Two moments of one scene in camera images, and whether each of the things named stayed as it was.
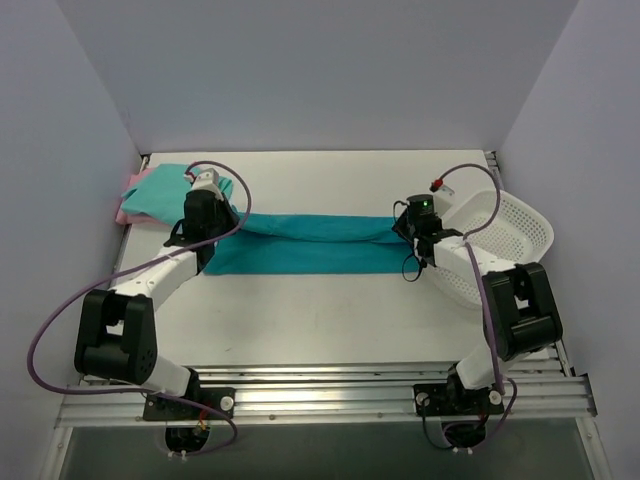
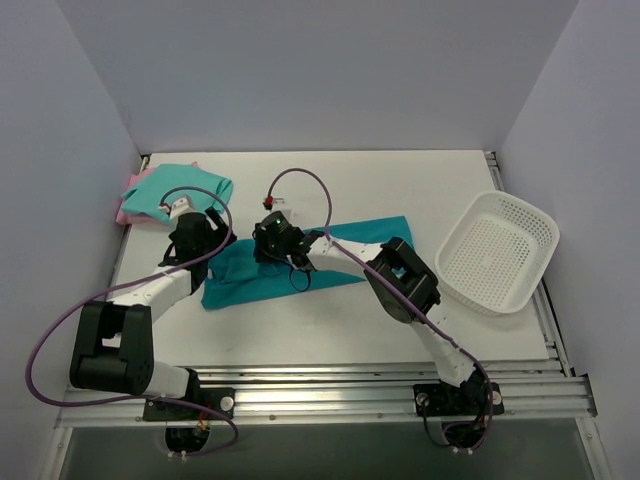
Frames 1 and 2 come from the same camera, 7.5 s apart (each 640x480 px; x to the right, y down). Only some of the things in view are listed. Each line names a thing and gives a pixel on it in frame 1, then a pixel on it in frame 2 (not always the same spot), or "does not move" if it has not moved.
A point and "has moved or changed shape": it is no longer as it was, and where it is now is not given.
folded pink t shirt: [130, 217] does not move
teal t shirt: [308, 244] has moved or changed shape
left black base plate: [221, 401] does not move
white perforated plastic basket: [520, 233] does not move
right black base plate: [445, 400] does not move
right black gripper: [407, 233] → [267, 248]
